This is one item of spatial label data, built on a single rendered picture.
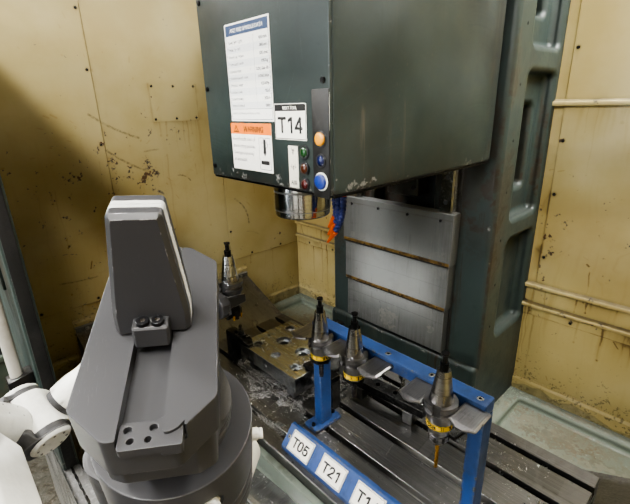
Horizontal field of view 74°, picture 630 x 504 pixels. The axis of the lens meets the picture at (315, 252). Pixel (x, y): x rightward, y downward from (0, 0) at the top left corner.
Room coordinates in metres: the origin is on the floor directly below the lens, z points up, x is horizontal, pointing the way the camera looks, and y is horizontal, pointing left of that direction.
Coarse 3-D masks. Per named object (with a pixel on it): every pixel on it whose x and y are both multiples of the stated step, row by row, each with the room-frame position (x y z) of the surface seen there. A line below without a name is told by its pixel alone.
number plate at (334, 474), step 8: (328, 456) 0.79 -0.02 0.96; (320, 464) 0.79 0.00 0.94; (328, 464) 0.78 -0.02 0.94; (336, 464) 0.77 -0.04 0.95; (320, 472) 0.78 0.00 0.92; (328, 472) 0.77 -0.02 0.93; (336, 472) 0.76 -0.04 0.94; (344, 472) 0.75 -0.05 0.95; (328, 480) 0.75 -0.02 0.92; (336, 480) 0.74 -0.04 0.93; (344, 480) 0.74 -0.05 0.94; (336, 488) 0.73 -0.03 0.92
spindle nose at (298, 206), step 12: (276, 192) 1.13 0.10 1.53; (288, 192) 1.10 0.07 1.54; (300, 192) 1.09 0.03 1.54; (276, 204) 1.13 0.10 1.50; (288, 204) 1.10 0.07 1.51; (300, 204) 1.09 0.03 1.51; (312, 204) 1.10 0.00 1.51; (324, 204) 1.12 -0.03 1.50; (288, 216) 1.10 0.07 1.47; (300, 216) 1.09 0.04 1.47; (312, 216) 1.10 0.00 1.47; (324, 216) 1.13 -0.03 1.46
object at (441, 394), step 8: (440, 376) 0.65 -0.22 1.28; (448, 376) 0.64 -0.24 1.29; (440, 384) 0.64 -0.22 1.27; (448, 384) 0.64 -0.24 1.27; (432, 392) 0.65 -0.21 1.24; (440, 392) 0.64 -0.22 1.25; (448, 392) 0.64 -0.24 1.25; (432, 400) 0.65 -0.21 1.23; (440, 400) 0.64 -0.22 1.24; (448, 400) 0.64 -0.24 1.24
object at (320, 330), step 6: (324, 312) 0.89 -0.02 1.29; (318, 318) 0.88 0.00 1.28; (324, 318) 0.89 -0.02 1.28; (318, 324) 0.88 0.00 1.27; (324, 324) 0.88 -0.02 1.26; (312, 330) 0.89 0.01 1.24; (318, 330) 0.88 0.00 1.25; (324, 330) 0.88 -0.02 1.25; (312, 336) 0.89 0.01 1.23; (318, 336) 0.88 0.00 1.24; (324, 336) 0.88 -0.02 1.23
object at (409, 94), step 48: (240, 0) 0.99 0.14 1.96; (288, 0) 0.87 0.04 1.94; (336, 0) 0.80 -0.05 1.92; (384, 0) 0.89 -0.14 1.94; (432, 0) 1.00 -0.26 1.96; (480, 0) 1.14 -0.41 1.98; (288, 48) 0.88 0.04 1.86; (336, 48) 0.80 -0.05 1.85; (384, 48) 0.89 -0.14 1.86; (432, 48) 1.01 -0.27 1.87; (480, 48) 1.15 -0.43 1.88; (288, 96) 0.88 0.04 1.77; (336, 96) 0.80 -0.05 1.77; (384, 96) 0.89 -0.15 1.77; (432, 96) 1.01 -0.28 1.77; (480, 96) 1.17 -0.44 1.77; (288, 144) 0.89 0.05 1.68; (336, 144) 0.80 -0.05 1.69; (384, 144) 0.90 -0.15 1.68; (432, 144) 1.02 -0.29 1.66; (480, 144) 1.19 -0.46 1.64; (336, 192) 0.80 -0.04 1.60
